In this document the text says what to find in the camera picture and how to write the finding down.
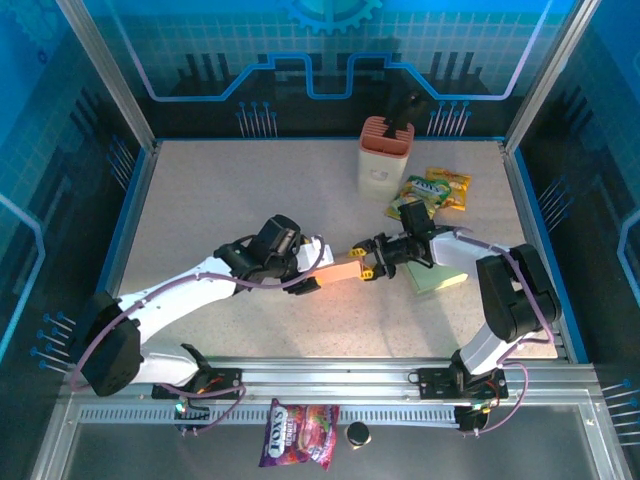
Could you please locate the brown cardboard box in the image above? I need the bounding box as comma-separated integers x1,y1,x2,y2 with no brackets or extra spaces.
314,255,367,290

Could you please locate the green paper box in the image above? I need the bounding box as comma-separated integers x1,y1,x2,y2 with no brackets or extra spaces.
403,259,469,295

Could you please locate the green Fox's candy bag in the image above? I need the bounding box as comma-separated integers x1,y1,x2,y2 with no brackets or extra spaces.
384,174,451,221

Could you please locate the yellow candy bag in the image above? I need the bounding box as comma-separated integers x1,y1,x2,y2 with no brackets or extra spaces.
424,167,473,211

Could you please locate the cream knife block pink top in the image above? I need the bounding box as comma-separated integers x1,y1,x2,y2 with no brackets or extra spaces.
356,116,416,201

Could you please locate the purple Fox's berries candy bag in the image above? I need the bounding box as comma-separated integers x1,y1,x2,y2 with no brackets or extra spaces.
258,398,341,471

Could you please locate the black round cap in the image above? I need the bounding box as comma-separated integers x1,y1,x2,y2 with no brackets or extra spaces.
344,421,372,450

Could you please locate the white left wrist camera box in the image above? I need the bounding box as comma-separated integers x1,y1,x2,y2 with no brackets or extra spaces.
297,234,335,275

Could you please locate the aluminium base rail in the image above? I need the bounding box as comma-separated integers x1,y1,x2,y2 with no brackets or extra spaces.
62,355,604,399

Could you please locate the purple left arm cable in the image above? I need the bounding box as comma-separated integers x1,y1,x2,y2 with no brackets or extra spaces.
68,234,326,436

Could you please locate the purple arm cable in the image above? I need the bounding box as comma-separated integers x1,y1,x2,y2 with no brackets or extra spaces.
68,234,326,436
429,225,556,436

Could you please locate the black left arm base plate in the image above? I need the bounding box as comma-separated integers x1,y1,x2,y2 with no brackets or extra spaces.
151,367,242,401

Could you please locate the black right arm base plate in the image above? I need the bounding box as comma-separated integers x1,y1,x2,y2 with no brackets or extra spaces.
416,367,510,401

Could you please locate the black knife handle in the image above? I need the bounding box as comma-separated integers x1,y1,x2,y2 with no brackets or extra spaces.
383,88,426,141

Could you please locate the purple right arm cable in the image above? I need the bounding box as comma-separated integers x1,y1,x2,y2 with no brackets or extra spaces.
429,225,556,436

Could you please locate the slotted metal cable duct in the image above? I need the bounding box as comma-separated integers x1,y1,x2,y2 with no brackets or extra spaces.
78,404,464,427

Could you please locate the aluminium frame post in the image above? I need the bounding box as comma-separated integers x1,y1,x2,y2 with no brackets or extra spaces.
55,0,162,154
502,0,604,154

